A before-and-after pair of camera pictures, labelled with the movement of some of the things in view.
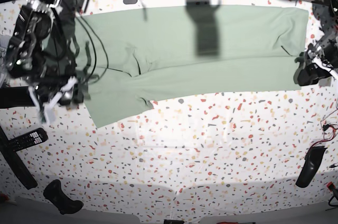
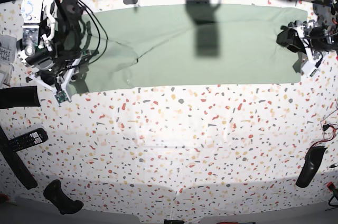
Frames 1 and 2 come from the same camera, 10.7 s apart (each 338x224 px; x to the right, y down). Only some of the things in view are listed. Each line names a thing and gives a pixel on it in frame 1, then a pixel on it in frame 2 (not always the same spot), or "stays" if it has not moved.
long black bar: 15,164 stays
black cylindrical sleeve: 12,96 stays
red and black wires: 328,131 stays
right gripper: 309,72 to 303,37
